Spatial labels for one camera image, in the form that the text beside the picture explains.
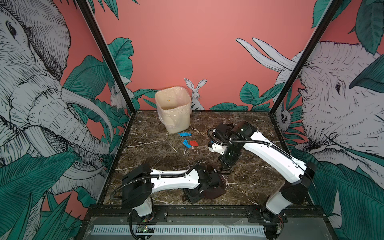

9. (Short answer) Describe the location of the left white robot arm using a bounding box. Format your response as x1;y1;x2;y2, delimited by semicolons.
111;164;227;217

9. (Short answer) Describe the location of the left black frame post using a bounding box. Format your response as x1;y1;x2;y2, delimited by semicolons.
74;0;137;115

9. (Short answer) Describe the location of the red paper scrap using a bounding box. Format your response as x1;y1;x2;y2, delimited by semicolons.
190;141;199;147

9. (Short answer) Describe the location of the cream bin with plastic liner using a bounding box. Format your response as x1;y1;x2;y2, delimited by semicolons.
155;86;192;134

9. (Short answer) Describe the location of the black front mounting rail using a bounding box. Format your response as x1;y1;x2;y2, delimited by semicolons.
84;205;326;224

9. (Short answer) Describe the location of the dark brown dustpan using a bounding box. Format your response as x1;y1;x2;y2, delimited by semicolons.
203;164;227;200

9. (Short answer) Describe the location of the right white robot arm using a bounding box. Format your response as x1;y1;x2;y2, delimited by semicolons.
213;121;317;215

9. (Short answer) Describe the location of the black frame post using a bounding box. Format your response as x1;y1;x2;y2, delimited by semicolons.
269;0;344;116
74;0;137;115

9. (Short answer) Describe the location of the blue paper scrap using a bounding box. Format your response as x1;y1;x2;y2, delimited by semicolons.
179;133;192;137
183;140;192;149

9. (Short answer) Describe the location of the right black frame post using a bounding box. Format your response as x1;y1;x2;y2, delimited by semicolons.
269;0;344;116

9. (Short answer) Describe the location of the white slotted cable duct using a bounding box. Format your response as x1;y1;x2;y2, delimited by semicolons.
91;225;266;237

